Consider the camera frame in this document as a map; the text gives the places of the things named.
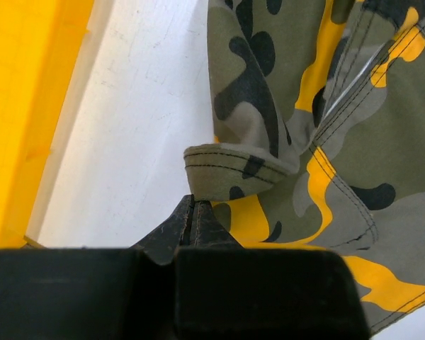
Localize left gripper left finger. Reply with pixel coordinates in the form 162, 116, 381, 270
0, 195, 194, 339

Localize yellow green camouflage trousers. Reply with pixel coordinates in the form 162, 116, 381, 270
184, 1, 425, 334

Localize yellow plastic tray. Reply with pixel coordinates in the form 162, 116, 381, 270
0, 1, 94, 248

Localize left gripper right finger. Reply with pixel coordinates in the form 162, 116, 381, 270
174, 202, 370, 339

